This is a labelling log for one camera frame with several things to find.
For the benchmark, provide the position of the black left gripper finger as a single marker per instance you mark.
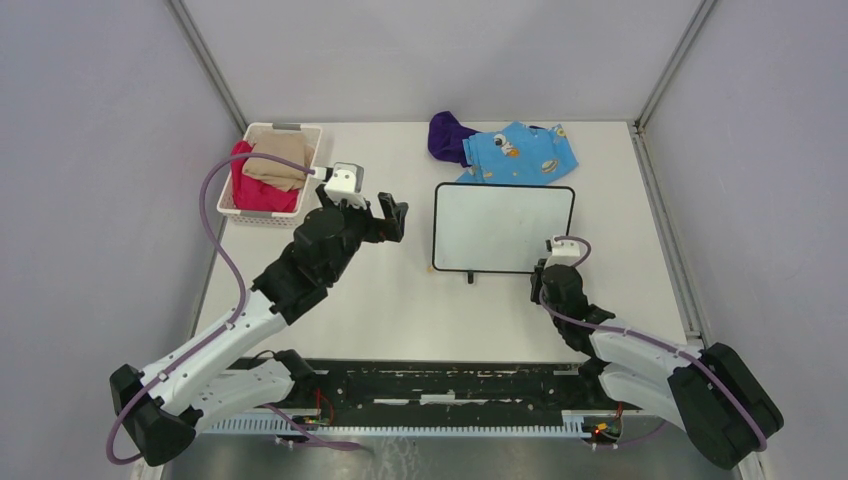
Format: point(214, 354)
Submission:
point(399, 213)
point(384, 199)

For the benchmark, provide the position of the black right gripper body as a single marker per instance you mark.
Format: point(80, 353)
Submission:
point(537, 283)

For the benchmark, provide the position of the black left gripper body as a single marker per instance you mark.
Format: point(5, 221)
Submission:
point(376, 228)

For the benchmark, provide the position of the white whiteboard black frame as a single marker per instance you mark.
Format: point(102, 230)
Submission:
point(496, 228)

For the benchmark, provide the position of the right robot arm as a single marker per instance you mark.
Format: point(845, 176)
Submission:
point(708, 393)

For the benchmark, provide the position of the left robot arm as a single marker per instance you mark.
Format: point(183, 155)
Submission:
point(166, 404)

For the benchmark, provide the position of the purple cloth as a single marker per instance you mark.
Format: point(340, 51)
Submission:
point(446, 136)

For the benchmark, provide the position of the beige folded cloth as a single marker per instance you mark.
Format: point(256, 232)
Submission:
point(278, 162)

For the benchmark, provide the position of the blue patterned cloth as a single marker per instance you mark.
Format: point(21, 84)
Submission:
point(518, 154)

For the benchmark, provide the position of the pink cloth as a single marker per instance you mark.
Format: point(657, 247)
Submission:
point(265, 185)

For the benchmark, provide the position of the white perforated plastic basket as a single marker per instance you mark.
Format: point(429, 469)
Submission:
point(225, 204)

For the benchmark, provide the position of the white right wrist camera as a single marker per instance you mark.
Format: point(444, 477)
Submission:
point(567, 249)

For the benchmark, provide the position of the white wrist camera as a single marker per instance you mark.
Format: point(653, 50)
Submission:
point(567, 249)
point(340, 185)

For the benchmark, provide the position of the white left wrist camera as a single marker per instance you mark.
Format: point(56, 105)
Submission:
point(340, 185)

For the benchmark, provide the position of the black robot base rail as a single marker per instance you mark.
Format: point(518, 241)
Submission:
point(360, 398)

